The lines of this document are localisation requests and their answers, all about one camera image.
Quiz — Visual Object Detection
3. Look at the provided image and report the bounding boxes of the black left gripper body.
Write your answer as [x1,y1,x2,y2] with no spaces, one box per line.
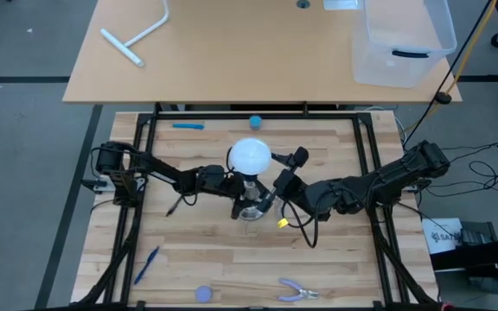
[196,163,244,198]

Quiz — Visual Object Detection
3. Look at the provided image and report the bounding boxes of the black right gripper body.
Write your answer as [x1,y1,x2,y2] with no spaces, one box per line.
[273,168,310,204]

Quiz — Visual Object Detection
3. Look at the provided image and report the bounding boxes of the silver metal lamp base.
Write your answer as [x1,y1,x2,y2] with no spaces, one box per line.
[236,172,270,222]

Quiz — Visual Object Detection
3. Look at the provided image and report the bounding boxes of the white globe lightbulb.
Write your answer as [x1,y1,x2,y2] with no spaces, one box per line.
[228,136,273,176]

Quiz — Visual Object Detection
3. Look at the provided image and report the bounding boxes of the black marker pen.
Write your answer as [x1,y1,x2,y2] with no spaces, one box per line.
[165,194,186,218]

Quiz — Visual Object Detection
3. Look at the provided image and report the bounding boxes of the blue marker pen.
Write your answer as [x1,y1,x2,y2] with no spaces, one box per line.
[171,122,206,131]

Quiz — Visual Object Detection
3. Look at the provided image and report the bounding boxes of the purple round disc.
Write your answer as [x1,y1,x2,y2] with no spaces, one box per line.
[194,284,214,303]

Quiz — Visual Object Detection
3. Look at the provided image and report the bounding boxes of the blue ballpoint pen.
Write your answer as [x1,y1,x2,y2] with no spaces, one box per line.
[133,244,161,286]

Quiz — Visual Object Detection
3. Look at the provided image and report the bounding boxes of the tan wooden back table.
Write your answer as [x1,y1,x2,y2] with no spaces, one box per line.
[61,0,463,105]

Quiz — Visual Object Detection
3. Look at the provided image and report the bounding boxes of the clear plastic storage bin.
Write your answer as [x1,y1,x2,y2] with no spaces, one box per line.
[351,0,458,90]

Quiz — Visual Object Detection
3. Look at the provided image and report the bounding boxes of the silver flat plate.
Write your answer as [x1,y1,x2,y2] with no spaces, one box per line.
[322,0,361,11]

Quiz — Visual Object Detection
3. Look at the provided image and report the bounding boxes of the white printed paper sheet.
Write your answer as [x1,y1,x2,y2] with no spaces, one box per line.
[421,217,465,256]

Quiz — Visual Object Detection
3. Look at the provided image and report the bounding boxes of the white bent tube stand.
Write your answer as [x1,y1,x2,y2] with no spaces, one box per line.
[99,0,171,69]

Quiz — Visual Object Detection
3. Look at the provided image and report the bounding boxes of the black equipment cart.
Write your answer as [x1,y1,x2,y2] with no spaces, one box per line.
[430,219,498,295]

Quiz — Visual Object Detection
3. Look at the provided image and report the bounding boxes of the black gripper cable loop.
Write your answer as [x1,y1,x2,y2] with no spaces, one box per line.
[283,196,322,251]

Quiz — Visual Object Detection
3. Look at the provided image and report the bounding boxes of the black metal table frame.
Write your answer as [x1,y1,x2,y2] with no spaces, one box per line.
[73,111,438,311]

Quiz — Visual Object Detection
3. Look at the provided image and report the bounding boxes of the purple handled pliers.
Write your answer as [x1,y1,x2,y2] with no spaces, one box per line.
[277,276,321,302]

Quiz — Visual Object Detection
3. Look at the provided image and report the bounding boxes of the thick black cable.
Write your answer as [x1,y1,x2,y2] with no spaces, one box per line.
[402,0,495,150]

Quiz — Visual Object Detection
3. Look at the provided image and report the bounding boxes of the thick yellow cable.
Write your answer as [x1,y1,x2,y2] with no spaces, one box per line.
[404,0,498,135]

